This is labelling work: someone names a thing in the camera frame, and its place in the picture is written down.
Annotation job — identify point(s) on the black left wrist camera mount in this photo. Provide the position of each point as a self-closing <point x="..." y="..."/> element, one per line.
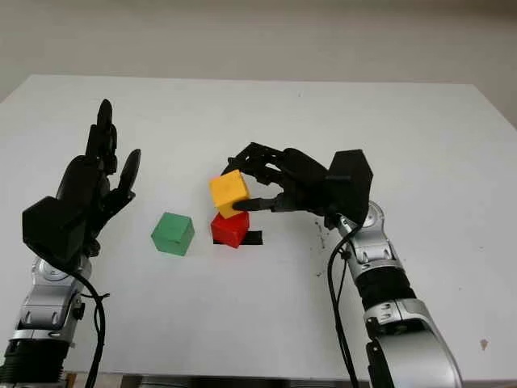
<point x="56" y="230"/>

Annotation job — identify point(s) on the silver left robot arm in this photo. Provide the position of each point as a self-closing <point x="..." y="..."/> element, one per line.
<point x="44" y="303"/>

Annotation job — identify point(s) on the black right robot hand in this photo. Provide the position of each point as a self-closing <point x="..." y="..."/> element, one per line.
<point x="303" y="178"/>

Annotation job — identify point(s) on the red wooden block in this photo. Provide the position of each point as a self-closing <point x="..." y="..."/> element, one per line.
<point x="228" y="230"/>

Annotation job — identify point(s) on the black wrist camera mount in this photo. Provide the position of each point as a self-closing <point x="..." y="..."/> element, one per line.
<point x="349" y="182"/>
<point x="56" y="230"/>

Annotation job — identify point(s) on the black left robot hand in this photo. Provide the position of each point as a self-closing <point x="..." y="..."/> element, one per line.
<point x="81" y="178"/>

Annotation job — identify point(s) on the grey robot torso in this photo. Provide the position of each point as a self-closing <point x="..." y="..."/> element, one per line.
<point x="242" y="382"/>

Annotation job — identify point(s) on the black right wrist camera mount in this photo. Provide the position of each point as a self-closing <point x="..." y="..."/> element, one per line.
<point x="349" y="182"/>

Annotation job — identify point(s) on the green wooden block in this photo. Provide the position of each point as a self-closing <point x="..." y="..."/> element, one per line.
<point x="171" y="234"/>

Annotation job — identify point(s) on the yellow wooden block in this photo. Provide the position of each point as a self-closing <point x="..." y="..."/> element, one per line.
<point x="226" y="192"/>

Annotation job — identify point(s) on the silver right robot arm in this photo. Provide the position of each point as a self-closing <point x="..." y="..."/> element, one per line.
<point x="387" y="283"/>

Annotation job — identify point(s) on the black tape strip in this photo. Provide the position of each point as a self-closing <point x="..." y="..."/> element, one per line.
<point x="254" y="238"/>

